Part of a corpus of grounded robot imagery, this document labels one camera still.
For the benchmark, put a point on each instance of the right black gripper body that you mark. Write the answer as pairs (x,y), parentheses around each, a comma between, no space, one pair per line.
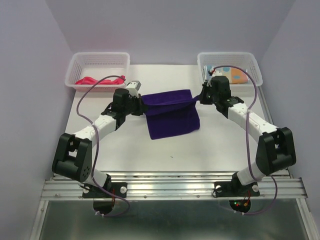
(208,97)

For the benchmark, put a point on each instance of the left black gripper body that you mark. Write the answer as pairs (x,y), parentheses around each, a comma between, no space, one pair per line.
(134,106)

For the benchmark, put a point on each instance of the light blue dotted towel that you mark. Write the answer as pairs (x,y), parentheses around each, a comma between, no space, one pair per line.
(234,75)

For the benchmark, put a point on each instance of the purple towel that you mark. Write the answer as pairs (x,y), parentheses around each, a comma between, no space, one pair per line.
(171,113)

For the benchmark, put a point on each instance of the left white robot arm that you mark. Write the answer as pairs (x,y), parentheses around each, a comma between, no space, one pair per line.
(73,158)

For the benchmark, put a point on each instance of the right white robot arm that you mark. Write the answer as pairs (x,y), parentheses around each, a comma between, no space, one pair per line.
(275,146)

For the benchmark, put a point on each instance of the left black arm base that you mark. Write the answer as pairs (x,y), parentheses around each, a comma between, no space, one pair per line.
(104,198)

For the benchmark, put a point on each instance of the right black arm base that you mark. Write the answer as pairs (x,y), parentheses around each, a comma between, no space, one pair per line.
(239,196)

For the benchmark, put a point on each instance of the right white plastic basket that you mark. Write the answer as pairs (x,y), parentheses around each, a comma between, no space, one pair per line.
(243,60)

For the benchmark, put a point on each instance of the white plastic basket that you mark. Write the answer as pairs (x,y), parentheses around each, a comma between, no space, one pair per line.
(243,60)
(98,65)

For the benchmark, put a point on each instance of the left white plastic basket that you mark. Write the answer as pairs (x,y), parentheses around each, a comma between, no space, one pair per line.
(98,65)

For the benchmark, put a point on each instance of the pink towel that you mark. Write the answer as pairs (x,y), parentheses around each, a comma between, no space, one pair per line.
(87,80)

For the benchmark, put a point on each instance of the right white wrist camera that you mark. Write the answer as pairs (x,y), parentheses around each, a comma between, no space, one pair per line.
(214,73)

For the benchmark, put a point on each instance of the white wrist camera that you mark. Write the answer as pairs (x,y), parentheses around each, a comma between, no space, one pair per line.
(214,73)
(133,88)

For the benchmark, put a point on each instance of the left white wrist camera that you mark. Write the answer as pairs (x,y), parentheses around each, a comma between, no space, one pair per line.
(133,88)

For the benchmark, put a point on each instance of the aluminium mounting rail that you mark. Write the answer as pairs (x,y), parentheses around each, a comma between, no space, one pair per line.
(170,185)

